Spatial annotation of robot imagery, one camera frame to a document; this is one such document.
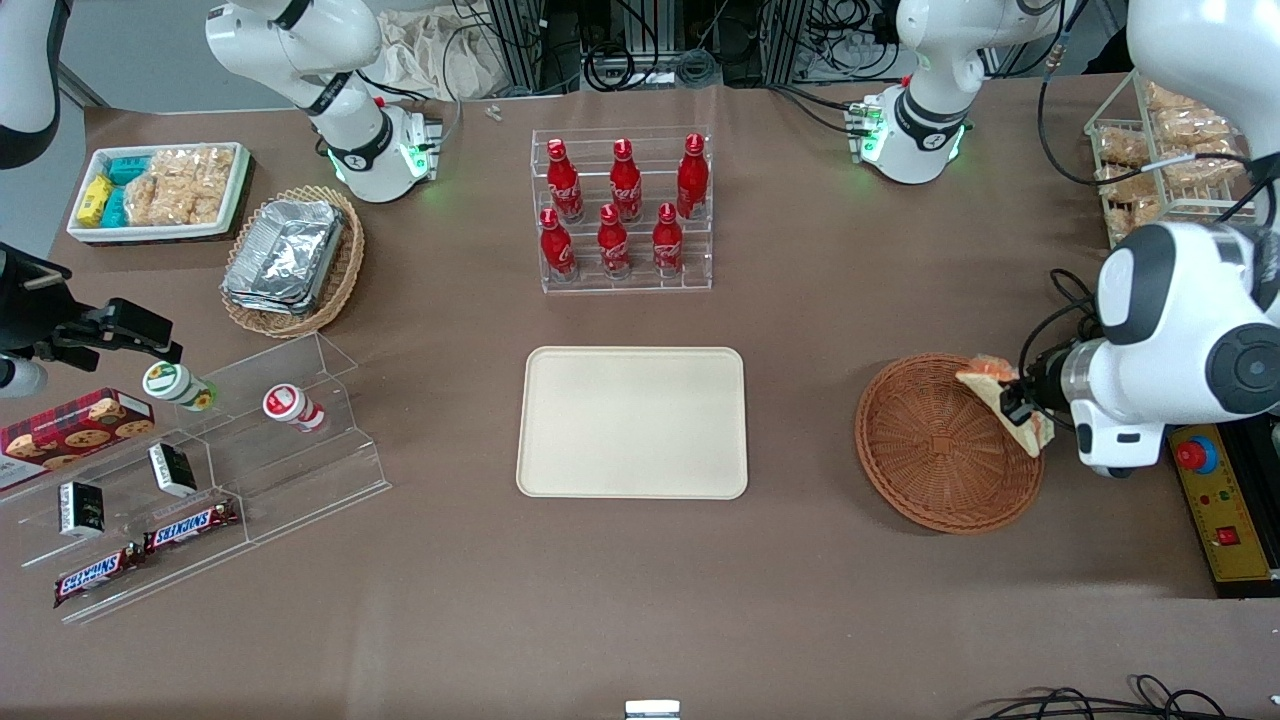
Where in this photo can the yellow snack packet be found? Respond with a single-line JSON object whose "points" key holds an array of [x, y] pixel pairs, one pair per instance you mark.
{"points": [[95, 198]]}

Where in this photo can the yellow emergency stop box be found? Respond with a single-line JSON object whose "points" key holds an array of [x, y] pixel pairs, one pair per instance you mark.
{"points": [[1225, 520]]}

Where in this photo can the red plaid cookie box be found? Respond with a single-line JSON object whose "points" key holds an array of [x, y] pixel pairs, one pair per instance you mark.
{"points": [[70, 435]]}

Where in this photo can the beige crumpled cloth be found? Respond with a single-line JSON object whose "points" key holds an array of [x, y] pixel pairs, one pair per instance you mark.
{"points": [[430, 55]]}

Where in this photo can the brown round wicker basket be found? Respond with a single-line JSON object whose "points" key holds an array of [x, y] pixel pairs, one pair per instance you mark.
{"points": [[930, 450]]}

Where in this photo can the clear acrylic bottle rack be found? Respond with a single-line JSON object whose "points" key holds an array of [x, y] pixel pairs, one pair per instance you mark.
{"points": [[700, 260]]}

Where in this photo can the white rectangular snack tray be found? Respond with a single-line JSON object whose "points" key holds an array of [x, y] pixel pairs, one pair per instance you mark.
{"points": [[90, 232]]}

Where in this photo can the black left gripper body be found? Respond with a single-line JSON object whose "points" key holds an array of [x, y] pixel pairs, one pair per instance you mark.
{"points": [[1046, 377]]}

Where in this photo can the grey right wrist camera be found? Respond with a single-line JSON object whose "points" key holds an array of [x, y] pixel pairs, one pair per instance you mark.
{"points": [[20, 378]]}

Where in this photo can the clear acrylic step display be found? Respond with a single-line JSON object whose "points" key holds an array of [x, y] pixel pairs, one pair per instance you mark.
{"points": [[300, 470]]}

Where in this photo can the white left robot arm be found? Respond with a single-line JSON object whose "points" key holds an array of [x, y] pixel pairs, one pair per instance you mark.
{"points": [[1180, 310]]}

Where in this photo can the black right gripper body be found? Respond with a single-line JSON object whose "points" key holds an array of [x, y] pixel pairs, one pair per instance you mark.
{"points": [[28, 306]]}

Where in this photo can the teal snack packet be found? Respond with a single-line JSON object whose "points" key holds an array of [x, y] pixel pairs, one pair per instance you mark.
{"points": [[114, 207], [128, 168]]}

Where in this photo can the small black white box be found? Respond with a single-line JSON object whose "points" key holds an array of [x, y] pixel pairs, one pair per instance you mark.
{"points": [[82, 510], [172, 470]]}

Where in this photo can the Snickers chocolate bar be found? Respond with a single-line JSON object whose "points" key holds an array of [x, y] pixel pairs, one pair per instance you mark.
{"points": [[190, 525], [95, 577]]}

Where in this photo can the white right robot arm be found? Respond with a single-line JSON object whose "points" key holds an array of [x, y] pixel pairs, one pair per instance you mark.
{"points": [[350, 120]]}

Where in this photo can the small white edge block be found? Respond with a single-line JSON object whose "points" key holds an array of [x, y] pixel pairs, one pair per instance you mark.
{"points": [[652, 710]]}

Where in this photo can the bagged fried snack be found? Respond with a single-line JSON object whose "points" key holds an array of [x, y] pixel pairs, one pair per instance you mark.
{"points": [[1122, 148], [1130, 187], [1190, 115], [1205, 165]]}

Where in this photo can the clear bag of rice crackers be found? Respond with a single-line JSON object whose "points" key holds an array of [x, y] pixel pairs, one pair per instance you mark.
{"points": [[180, 185]]}

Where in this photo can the red cola bottle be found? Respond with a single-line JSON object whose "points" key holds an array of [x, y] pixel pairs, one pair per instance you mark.
{"points": [[626, 185], [613, 248], [557, 250], [692, 180], [564, 185], [668, 245]]}

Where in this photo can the light oval wicker basket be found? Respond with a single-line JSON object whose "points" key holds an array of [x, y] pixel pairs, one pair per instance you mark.
{"points": [[345, 270]]}

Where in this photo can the stack of foil trays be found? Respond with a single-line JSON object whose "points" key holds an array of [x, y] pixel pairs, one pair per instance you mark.
{"points": [[285, 255]]}

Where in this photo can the beige plastic tray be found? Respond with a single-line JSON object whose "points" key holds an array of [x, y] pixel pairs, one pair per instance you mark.
{"points": [[630, 420]]}

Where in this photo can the triangle sandwich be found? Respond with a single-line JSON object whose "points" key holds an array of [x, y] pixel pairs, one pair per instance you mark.
{"points": [[985, 382]]}

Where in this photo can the green lid yogurt bottle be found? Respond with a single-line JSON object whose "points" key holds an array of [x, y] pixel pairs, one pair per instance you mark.
{"points": [[175, 385]]}

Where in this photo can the red lid yogurt bottle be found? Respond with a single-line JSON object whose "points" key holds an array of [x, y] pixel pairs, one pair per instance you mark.
{"points": [[290, 405]]}

